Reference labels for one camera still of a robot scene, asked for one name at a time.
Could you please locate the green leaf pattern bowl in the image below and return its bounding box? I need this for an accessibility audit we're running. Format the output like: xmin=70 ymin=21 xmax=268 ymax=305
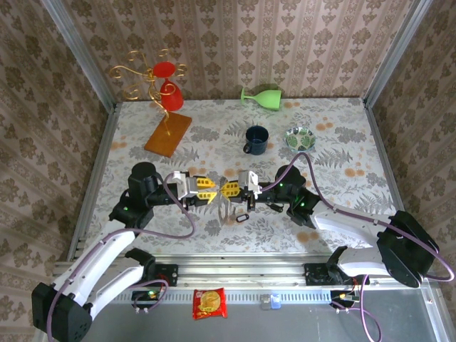
xmin=283 ymin=126 xmax=317 ymax=153

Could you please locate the dark blue mug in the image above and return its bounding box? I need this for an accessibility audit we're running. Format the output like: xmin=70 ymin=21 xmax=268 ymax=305
xmin=243 ymin=125 xmax=270 ymax=156

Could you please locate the green wine glass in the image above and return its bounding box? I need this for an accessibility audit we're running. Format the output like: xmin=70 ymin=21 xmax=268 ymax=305
xmin=239 ymin=87 xmax=283 ymax=112

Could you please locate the red wine glass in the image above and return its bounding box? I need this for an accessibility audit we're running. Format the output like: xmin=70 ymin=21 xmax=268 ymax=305
xmin=152 ymin=61 xmax=185 ymax=112

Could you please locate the red snack packet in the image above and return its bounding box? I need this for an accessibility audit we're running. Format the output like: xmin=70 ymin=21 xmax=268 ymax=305
xmin=192 ymin=287 xmax=228 ymax=321

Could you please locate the left control board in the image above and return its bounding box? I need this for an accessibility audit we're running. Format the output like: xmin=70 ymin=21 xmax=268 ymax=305
xmin=130 ymin=290 xmax=167 ymax=310

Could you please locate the control board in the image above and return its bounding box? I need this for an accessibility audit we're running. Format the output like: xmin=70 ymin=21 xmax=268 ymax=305
xmin=329 ymin=290 xmax=361 ymax=310
xmin=130 ymin=290 xmax=167 ymax=310

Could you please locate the right control board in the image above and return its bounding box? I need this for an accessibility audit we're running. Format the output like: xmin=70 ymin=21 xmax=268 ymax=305
xmin=329 ymin=290 xmax=361 ymax=310

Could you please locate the aluminium table side rail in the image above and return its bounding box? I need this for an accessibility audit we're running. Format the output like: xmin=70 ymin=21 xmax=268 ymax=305
xmin=66 ymin=103 xmax=119 ymax=261
xmin=362 ymin=98 xmax=421 ymax=260

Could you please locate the gold wire rack wooden base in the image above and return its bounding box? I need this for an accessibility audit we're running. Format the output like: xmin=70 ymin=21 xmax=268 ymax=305
xmin=108 ymin=48 xmax=193 ymax=158

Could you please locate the long aluminium base rail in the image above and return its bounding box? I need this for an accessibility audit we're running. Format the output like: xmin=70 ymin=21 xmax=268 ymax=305
xmin=53 ymin=253 xmax=437 ymax=290

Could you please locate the perforated grey cable duct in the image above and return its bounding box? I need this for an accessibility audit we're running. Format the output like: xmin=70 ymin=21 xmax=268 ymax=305
xmin=63 ymin=287 xmax=334 ymax=304

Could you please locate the aluminium corner post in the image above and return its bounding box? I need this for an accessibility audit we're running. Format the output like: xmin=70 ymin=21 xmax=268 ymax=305
xmin=39 ymin=0 xmax=118 ymax=112
xmin=362 ymin=0 xmax=435 ymax=108

